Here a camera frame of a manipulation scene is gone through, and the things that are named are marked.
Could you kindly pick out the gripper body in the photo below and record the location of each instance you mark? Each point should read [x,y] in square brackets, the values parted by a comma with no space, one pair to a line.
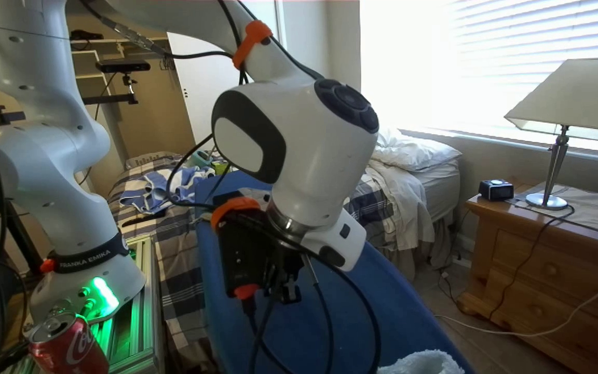
[289,270]

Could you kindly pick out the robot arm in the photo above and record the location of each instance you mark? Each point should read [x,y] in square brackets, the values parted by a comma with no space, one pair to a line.
[44,140]

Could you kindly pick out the blue table cover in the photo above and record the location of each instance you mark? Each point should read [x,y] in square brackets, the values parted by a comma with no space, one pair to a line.
[382,311]

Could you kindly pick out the plaid blanket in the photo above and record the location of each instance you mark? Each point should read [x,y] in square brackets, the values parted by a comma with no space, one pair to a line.
[174,259]

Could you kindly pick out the white bed sheet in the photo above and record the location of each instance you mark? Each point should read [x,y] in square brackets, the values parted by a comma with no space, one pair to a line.
[408,208]

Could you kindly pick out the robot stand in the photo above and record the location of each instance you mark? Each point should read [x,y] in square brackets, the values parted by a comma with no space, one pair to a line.
[138,322]

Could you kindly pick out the white towel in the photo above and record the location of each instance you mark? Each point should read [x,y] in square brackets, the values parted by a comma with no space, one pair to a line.
[423,363]

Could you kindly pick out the blue white striped cloth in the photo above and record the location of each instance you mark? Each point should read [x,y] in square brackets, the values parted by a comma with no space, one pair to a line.
[146,189]

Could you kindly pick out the white pillow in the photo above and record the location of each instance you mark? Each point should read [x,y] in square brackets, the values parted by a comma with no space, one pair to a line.
[413,150]

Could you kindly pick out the white closet door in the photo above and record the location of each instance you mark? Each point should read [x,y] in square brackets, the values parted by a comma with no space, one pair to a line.
[198,83]

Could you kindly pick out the black alarm clock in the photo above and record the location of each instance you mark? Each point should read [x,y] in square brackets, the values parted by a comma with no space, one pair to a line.
[496,190]

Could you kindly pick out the red soda can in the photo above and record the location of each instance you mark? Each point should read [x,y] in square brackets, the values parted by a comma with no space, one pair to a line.
[68,345]

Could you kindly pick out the wooden nightstand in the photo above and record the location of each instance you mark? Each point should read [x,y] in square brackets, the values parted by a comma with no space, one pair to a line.
[548,280]

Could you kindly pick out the closet shelf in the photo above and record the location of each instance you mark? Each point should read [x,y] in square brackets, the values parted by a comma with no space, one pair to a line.
[89,57]

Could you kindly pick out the window with blinds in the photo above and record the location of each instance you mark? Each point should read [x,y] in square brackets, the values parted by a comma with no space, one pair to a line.
[512,57]

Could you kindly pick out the beige cloth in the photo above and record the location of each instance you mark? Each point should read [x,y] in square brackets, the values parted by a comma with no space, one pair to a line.
[597,210]

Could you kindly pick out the table lamp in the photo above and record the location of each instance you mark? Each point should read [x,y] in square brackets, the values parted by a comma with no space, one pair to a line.
[574,98]

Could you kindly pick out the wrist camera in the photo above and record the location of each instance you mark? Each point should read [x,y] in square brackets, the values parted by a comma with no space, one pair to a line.
[242,249]

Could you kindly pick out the camera on mount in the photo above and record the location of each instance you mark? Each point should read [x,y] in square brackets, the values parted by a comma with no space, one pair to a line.
[122,66]

